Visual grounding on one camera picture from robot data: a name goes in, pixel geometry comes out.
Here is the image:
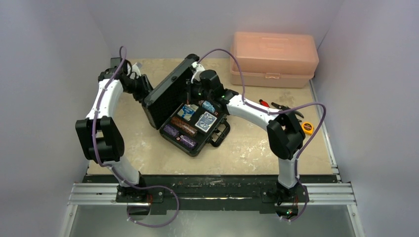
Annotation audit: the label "blue chip stack lower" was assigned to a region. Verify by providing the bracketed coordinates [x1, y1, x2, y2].
[201, 101, 216, 114]

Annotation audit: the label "brown chip stack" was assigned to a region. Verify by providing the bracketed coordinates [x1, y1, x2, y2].
[170, 117, 198, 137]

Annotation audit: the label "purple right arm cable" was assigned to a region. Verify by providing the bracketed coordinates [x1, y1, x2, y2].
[197, 48, 327, 223]

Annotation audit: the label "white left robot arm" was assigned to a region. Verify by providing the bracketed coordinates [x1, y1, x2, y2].
[75, 57, 153, 202]

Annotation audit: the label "red handled tool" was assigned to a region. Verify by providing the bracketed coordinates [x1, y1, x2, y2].
[259, 99, 270, 108]

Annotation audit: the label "black handled pliers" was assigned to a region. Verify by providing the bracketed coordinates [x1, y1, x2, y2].
[271, 102, 305, 119]

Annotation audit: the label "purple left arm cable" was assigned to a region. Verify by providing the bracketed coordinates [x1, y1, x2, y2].
[91, 46, 180, 229]

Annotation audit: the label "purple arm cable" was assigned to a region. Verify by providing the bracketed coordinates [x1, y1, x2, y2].
[91, 46, 180, 229]
[197, 48, 327, 223]

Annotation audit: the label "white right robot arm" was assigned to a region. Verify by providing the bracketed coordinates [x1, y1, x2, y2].
[187, 69, 305, 204]

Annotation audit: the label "pink plastic toolbox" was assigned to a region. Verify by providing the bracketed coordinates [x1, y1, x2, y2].
[230, 32, 319, 88]

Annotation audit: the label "black poker set case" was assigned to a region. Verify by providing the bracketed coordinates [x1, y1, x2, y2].
[142, 54, 237, 157]

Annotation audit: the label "purple chip stack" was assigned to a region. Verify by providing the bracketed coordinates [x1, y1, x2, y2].
[163, 124, 198, 149]

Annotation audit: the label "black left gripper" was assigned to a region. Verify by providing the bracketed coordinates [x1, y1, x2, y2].
[125, 75, 160, 103]

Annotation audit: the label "aluminium frame rail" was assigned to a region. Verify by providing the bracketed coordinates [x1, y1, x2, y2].
[68, 173, 356, 205]

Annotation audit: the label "blue patterned card deck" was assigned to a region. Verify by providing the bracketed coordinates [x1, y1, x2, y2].
[195, 112, 217, 132]

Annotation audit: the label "blue striped card deck box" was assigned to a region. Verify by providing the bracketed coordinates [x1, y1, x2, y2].
[177, 104, 199, 121]

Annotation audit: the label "black table edge rail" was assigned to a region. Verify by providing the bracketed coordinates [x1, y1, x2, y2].
[70, 175, 338, 217]

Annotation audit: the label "yellow tape measure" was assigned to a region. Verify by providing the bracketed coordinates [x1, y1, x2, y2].
[301, 121, 315, 135]

